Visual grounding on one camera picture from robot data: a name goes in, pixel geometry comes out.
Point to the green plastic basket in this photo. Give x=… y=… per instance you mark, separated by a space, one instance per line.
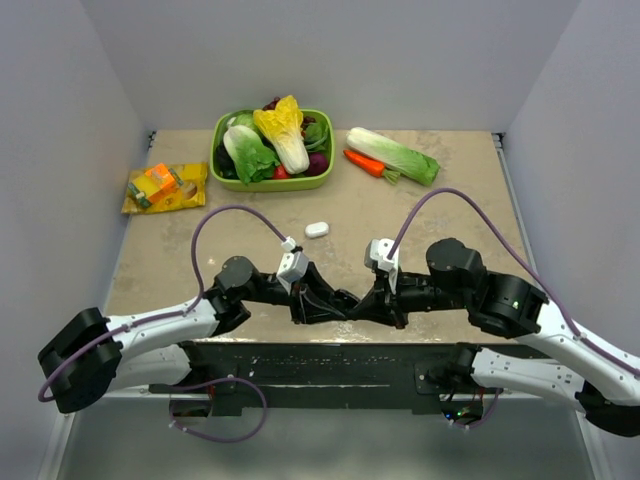
x=299 y=183

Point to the orange juice box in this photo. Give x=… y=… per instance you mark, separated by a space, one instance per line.
x=153 y=185

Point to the dark red grapes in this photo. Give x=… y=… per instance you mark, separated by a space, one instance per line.
x=272 y=105

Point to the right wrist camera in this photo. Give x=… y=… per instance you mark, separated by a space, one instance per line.
x=381 y=256

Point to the napa cabbage on table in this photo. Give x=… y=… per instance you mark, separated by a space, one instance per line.
x=408 y=162

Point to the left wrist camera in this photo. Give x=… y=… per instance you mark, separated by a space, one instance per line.
x=293 y=265

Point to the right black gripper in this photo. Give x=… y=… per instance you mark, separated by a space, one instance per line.
x=391 y=311

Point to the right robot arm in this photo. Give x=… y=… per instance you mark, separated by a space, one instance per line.
x=578 y=367

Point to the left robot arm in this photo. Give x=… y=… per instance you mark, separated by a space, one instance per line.
x=90 y=354

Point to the dark green leafy vegetable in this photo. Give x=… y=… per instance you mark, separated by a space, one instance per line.
x=315 y=135

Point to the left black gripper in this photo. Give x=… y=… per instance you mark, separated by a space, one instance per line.
x=304 y=299

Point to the green lettuce in basket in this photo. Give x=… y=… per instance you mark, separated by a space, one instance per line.
x=253 y=161

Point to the yellow snack bag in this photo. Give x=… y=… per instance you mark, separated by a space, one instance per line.
x=190 y=195

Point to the round green cabbage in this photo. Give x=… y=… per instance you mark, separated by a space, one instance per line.
x=243 y=118

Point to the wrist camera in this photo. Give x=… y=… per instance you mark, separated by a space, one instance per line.
x=293 y=265
x=381 y=256

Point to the purple onion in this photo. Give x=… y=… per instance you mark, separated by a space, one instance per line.
x=318 y=164

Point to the yellow napa cabbage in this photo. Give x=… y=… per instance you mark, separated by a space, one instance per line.
x=282 y=128

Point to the white earbud charging case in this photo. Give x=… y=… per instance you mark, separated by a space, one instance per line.
x=316 y=230

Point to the orange toy carrot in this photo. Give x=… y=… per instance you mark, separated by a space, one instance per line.
x=372 y=167

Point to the black earbud charging case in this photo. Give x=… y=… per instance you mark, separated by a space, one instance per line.
x=345 y=300

